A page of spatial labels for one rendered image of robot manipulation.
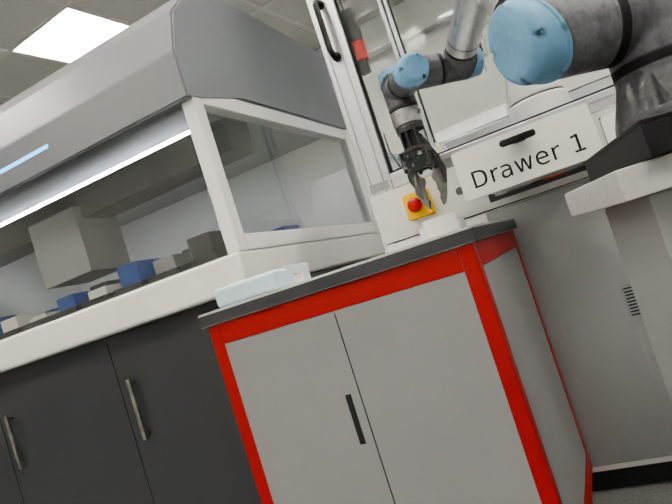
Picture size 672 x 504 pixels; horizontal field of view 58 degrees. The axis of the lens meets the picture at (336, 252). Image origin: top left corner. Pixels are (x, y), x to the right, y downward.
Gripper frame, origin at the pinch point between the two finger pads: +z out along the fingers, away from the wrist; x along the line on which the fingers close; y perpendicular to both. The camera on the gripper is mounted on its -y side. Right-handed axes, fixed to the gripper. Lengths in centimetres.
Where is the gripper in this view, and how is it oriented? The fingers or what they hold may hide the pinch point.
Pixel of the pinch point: (436, 201)
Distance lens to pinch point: 155.3
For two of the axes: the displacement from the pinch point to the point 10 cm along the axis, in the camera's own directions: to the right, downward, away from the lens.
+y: -4.2, 0.8, -9.0
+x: 8.5, -3.0, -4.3
